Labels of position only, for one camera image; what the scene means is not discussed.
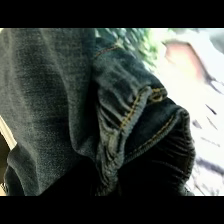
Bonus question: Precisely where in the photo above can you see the dark blue jeans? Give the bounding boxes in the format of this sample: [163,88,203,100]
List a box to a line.
[0,27,197,197]

